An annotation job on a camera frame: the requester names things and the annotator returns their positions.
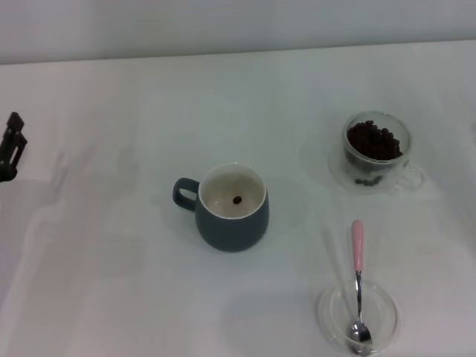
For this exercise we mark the pile of coffee beans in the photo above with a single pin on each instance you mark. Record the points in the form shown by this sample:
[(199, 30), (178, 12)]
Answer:
[(372, 143)]

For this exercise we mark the clear double-wall glass cup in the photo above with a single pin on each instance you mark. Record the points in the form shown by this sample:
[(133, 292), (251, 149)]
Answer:
[(409, 176)]

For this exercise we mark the single coffee bean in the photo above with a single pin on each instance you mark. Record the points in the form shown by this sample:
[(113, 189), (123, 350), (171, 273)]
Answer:
[(237, 200)]

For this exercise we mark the clear glass saucer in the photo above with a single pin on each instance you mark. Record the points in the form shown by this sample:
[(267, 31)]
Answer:
[(379, 316)]

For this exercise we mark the dark teal ceramic mug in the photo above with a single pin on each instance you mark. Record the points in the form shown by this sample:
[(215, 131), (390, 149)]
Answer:
[(232, 230)]

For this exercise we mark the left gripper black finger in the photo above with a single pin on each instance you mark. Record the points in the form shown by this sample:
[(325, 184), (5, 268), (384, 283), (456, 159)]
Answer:
[(11, 148)]

